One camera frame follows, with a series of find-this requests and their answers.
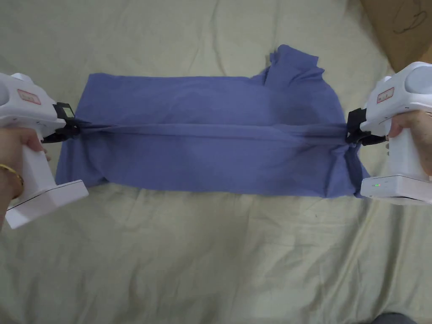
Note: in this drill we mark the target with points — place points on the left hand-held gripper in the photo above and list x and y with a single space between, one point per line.
23 108

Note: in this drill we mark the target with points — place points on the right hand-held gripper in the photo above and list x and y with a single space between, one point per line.
408 91

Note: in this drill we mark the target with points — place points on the blue shirt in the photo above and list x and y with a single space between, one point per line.
202 101

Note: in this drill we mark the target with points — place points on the person's left forearm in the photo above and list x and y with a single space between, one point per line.
7 189

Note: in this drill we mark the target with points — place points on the person's right hand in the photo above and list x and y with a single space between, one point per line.
410 120

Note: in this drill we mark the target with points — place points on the person's left hand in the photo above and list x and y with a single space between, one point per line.
17 143

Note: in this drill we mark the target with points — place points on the brown cardboard carton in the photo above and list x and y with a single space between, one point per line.
405 33

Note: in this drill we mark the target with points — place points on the person's body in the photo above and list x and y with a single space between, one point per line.
396 319

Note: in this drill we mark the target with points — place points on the bed with pale green sheet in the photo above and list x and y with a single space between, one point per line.
202 256

